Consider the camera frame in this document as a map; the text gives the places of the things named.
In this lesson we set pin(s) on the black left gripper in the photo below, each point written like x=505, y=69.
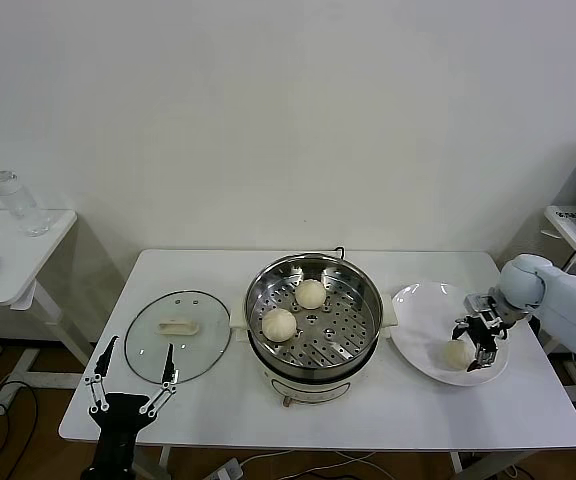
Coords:
x=118, y=425

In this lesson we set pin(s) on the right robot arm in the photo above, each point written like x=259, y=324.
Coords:
x=568, y=295

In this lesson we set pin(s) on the steel steamer pot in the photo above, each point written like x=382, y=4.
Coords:
x=308, y=387

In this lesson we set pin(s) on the clear plastic water bottle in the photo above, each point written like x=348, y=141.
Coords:
x=20, y=205

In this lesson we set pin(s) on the stainless steel steamer basket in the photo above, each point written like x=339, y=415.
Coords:
x=338, y=340

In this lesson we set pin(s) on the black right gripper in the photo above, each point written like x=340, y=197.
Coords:
x=493, y=330

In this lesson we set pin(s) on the white side table with label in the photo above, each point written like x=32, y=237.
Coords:
x=568, y=227

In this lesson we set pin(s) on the white table leg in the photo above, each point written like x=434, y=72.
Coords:
x=456, y=461
x=166, y=462

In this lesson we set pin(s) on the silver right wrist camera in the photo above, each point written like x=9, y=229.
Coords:
x=478, y=302

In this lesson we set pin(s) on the white steamed baozi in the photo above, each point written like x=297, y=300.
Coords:
x=310, y=293
x=279, y=325
x=457, y=355

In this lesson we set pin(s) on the white round plate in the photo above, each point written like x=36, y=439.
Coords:
x=418, y=320

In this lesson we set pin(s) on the white power strip with switch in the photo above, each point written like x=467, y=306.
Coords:
x=228, y=470

